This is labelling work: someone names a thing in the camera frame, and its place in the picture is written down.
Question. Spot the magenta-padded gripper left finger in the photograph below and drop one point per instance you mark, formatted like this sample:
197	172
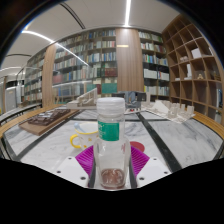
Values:
75	170

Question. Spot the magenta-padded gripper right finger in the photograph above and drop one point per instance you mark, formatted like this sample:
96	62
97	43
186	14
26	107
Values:
151	170

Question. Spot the clear plastic bottle green label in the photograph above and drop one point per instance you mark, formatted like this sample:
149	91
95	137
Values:
111	150

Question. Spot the pale blue spoon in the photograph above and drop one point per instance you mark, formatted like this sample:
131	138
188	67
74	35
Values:
79	127

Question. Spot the brown architectural model wooden board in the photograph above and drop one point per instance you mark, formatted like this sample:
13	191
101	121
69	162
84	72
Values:
46	119

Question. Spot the large white city model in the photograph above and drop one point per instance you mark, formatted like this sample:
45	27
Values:
170	110

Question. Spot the small red white model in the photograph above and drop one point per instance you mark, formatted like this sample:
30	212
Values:
131	108

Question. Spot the white ramp architectural model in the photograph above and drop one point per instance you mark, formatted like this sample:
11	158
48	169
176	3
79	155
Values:
85	100

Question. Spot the dark grey building model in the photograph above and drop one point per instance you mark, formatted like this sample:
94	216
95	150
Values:
133	97

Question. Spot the curved wooden slat bench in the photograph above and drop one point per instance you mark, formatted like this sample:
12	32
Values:
210	121
20	116

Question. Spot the curved book-filled shelf unit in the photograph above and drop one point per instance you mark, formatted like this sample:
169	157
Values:
33	83

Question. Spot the open wooden grid shelf unit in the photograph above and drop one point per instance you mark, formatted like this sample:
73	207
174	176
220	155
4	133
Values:
193	76

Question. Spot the narrow book-filled shelf unit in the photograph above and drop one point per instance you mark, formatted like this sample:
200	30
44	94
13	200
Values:
155	66

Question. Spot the wide book-filled shelf unit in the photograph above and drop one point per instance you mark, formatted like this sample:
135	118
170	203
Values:
86	63

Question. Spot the curved ceiling light strip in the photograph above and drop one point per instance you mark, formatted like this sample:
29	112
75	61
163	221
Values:
56	44

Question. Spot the straight ceiling light strip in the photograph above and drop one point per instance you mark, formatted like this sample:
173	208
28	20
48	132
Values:
127	11

